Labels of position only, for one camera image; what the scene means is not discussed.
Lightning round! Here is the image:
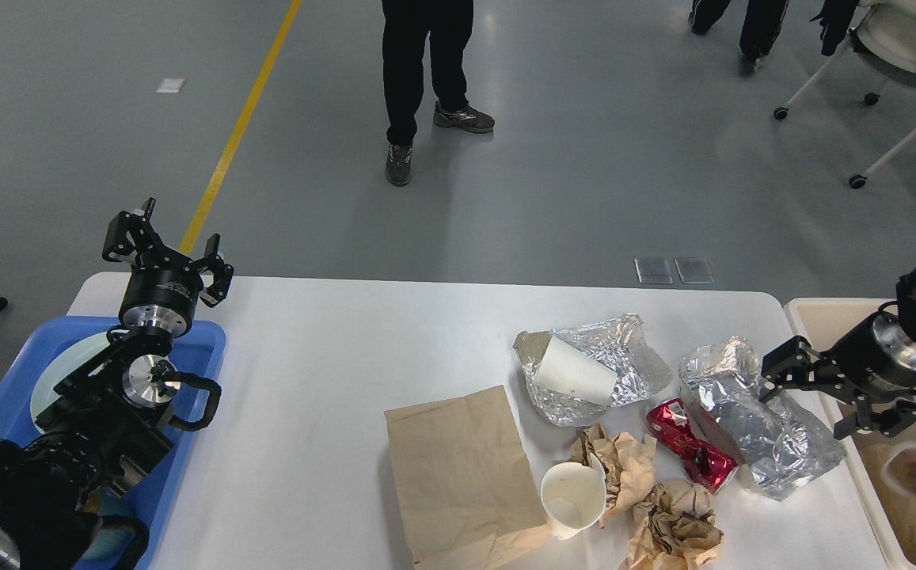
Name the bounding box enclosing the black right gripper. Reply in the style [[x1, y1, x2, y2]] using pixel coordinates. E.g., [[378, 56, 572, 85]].
[[758, 311, 916, 440]]

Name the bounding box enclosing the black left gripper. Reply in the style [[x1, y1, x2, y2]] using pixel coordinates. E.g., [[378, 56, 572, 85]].
[[101, 198, 234, 338]]

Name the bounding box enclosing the light green plate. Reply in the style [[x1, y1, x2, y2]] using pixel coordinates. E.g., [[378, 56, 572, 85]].
[[29, 332, 109, 435]]

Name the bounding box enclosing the red snack wrapper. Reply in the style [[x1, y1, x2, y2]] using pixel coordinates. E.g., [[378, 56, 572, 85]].
[[644, 397, 739, 494]]

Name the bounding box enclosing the aluminium foil sheet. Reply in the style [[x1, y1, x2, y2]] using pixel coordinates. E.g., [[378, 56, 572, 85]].
[[513, 313, 674, 427]]

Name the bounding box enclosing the white paper cup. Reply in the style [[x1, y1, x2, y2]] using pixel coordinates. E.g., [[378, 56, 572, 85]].
[[533, 336, 619, 405], [540, 459, 606, 540]]

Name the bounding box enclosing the brown paper bag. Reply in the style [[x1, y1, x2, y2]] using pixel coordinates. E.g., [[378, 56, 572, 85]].
[[384, 386, 549, 569]]

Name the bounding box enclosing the dark teal mug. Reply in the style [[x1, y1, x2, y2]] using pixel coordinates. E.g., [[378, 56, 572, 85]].
[[81, 491, 135, 562]]

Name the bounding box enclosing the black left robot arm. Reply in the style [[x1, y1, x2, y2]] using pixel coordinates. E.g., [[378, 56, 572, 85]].
[[0, 198, 234, 569]]

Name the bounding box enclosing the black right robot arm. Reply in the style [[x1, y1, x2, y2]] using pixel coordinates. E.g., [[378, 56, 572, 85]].
[[757, 268, 916, 439]]

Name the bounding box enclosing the beige plastic bin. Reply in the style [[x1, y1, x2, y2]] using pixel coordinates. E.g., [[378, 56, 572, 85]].
[[785, 297, 916, 569]]

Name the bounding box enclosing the right floor outlet cover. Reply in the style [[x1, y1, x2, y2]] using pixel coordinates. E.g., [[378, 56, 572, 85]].
[[674, 256, 716, 285]]

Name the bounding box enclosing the floor outlet cover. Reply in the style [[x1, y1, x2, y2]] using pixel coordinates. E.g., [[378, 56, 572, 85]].
[[674, 256, 716, 285], [634, 256, 674, 285]]

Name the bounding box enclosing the crumpled brown paper lower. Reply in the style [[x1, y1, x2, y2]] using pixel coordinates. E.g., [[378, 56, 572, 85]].
[[620, 477, 724, 569]]

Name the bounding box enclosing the crumpled brown paper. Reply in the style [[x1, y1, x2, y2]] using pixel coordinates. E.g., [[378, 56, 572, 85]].
[[569, 423, 658, 527], [620, 477, 724, 569]]

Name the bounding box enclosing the left floor outlet cover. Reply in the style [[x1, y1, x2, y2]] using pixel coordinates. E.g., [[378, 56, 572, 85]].
[[634, 256, 674, 285]]

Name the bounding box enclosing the crumpled brown paper upper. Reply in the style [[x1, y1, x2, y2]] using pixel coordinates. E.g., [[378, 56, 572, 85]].
[[569, 423, 658, 527]]

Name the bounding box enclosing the white paper cup upright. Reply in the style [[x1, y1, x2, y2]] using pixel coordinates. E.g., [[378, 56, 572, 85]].
[[540, 459, 606, 540]]

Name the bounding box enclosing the person in black trousers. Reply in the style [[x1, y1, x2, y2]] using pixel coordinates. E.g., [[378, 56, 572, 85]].
[[382, 1, 496, 187]]

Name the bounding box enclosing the white rolling chair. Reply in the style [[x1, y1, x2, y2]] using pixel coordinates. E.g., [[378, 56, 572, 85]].
[[773, 1, 916, 190]]

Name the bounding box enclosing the black garment on chair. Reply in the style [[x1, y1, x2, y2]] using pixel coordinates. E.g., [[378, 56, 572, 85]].
[[810, 0, 859, 57]]

